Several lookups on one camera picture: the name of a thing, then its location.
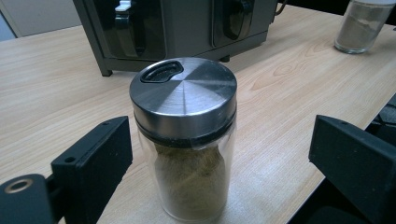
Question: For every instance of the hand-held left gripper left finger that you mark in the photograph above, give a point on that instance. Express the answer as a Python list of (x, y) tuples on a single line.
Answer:
[(93, 168)]

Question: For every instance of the grey double-drawer air fryer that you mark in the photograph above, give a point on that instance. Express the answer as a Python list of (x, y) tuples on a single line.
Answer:
[(186, 28)]

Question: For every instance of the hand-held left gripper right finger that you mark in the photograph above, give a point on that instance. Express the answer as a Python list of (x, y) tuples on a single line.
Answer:
[(358, 161)]

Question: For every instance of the glass spice jar steel lid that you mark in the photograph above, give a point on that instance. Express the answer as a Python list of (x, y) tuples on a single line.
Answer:
[(183, 105)]

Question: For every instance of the glass jar of grey powder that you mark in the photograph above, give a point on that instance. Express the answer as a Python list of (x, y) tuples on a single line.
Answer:
[(358, 28)]

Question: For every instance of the dark chair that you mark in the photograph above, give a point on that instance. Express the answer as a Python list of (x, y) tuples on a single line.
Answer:
[(386, 118)]

